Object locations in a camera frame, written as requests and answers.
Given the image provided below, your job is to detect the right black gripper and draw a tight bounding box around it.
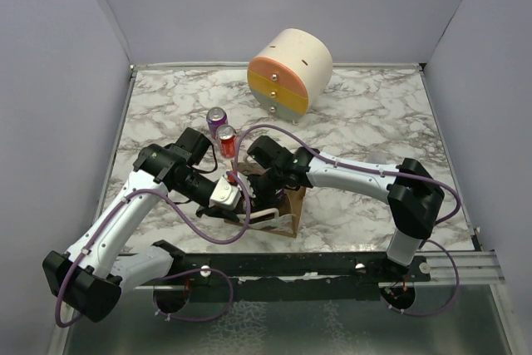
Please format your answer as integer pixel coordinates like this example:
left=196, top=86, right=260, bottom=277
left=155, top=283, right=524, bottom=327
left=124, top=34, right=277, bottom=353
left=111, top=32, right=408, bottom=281
left=240, top=167, right=285, bottom=221

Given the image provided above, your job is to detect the red can back left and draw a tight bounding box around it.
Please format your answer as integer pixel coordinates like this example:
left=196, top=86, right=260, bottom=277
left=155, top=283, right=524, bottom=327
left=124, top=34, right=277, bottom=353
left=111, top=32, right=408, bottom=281
left=216, top=124, right=237, bottom=159

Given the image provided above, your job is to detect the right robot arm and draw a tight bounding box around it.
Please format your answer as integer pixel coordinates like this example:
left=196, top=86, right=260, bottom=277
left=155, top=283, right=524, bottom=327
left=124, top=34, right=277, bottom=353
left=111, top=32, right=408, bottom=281
left=247, top=136, right=445, bottom=281

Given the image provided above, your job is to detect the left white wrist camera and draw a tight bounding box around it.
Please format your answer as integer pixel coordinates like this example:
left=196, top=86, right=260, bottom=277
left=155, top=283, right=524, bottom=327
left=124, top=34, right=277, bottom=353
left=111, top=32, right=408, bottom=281
left=209, top=176, right=242, bottom=210

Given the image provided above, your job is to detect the purple can back left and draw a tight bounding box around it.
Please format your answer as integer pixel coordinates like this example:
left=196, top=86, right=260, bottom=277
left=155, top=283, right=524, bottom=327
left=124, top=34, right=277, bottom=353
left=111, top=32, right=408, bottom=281
left=206, top=106, right=228, bottom=138

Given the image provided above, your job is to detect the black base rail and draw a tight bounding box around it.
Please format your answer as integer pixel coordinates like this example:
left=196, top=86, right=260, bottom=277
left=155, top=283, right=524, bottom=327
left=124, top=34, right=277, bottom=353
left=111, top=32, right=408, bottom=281
left=154, top=240, right=430, bottom=302

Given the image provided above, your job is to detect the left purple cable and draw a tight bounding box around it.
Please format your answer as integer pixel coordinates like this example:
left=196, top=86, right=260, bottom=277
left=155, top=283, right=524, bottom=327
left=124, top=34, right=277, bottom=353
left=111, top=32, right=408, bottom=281
left=55, top=171, right=253, bottom=328

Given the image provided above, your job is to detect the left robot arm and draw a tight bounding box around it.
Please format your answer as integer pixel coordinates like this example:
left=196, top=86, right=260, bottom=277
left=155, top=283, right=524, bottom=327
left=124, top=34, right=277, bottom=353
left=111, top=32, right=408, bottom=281
left=42, top=128, right=252, bottom=328

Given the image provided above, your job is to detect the round three-drawer storage box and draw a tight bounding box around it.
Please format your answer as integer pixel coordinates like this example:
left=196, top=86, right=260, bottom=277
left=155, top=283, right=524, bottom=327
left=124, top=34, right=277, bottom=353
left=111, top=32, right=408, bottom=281
left=247, top=28, right=333, bottom=122

